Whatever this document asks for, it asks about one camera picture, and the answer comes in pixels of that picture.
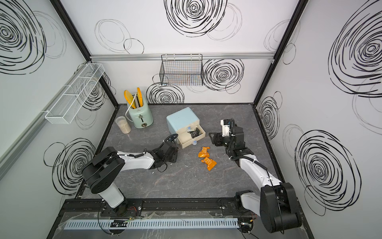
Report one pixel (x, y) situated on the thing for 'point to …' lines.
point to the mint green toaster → (142, 116)
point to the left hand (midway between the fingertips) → (174, 153)
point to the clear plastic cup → (123, 125)
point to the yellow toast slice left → (129, 98)
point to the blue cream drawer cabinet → (183, 121)
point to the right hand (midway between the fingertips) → (213, 134)
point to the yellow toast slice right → (140, 97)
